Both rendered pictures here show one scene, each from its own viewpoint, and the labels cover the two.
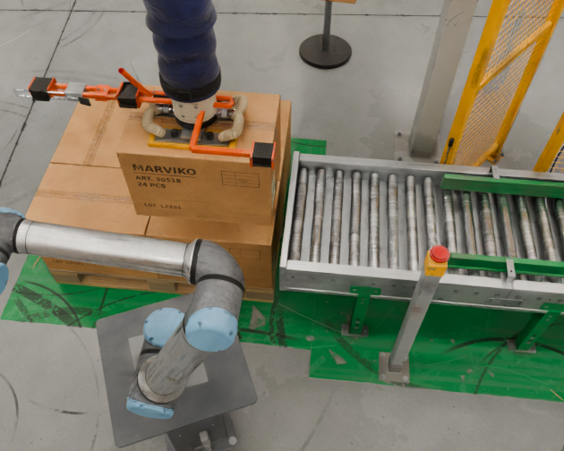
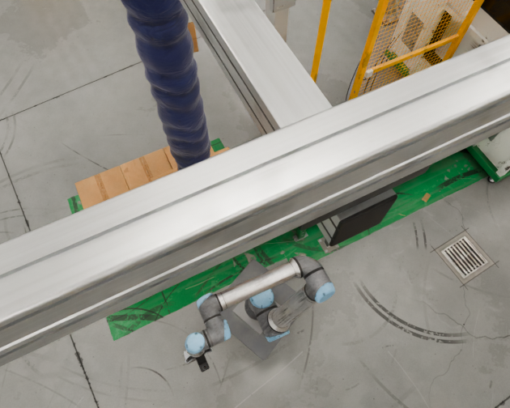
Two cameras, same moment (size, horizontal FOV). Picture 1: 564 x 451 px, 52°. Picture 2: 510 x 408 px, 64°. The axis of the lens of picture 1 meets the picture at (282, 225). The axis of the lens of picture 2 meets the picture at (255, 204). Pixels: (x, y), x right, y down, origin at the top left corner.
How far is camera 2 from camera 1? 1.19 m
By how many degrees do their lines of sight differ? 19
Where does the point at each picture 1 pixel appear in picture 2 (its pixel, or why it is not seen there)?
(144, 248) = (276, 276)
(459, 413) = (367, 248)
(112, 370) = (235, 329)
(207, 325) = (327, 292)
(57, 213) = not seen: hidden behind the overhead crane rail
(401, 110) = not seen: hidden behind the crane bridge
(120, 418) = (256, 347)
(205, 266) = (306, 269)
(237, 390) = not seen: hidden behind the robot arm
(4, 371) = (140, 364)
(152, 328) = (257, 301)
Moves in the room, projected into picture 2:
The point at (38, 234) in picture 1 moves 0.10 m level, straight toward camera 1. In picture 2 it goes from (229, 298) to (248, 305)
